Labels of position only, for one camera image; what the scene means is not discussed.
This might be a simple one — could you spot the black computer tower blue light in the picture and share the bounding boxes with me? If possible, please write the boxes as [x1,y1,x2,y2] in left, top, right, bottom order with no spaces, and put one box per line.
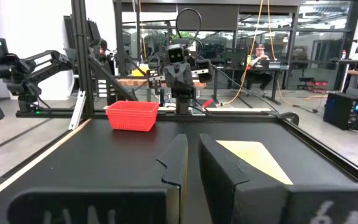
[323,92,358,131]

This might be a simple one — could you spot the silver aluminium extrusion bar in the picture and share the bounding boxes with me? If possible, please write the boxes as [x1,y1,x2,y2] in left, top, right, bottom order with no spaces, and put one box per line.
[68,90,87,131]

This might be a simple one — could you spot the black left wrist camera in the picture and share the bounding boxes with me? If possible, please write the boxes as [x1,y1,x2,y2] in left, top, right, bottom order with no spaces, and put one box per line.
[167,44,186,65]

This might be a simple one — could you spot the yellow box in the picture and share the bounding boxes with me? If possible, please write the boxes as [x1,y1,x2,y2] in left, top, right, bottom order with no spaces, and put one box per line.
[131,63,150,77]

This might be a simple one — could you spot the yellow hanging cable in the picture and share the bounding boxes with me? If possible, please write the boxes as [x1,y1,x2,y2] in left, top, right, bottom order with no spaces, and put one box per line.
[266,0,328,105]
[222,0,264,106]

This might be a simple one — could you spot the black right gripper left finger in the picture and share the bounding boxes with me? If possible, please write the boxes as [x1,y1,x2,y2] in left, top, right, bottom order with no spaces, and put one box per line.
[7,133,188,224]

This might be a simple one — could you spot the black rounded table-edge mount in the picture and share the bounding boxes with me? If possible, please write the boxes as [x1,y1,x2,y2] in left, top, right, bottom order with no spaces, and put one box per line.
[277,111,300,126]

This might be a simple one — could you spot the long thin black cable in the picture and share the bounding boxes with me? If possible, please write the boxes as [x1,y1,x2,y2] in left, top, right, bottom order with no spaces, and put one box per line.
[211,63,281,113]

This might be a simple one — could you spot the black aluminium rig frame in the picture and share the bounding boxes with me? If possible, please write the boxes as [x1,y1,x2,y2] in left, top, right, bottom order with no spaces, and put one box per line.
[71,0,139,118]

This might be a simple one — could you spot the black desk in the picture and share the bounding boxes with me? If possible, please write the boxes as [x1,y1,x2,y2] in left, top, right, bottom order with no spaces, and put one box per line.
[211,65,289,106]

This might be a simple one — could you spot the wooden-top workbench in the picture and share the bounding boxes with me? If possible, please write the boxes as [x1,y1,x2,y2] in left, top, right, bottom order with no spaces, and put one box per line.
[116,77,208,89]

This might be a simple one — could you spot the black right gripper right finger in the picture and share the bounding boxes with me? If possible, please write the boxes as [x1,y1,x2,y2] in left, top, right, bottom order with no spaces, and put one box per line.
[198,133,358,224]

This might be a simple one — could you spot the black cable loop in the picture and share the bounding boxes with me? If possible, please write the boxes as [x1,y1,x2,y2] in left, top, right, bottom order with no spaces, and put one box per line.
[175,7,204,62]

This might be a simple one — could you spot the person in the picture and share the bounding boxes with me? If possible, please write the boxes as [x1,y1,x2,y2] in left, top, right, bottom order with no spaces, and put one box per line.
[246,43,275,94]
[96,39,115,77]

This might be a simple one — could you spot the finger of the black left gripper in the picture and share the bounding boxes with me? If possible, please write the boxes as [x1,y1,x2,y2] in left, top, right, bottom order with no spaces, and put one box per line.
[178,59,213,89]
[147,72,180,90]

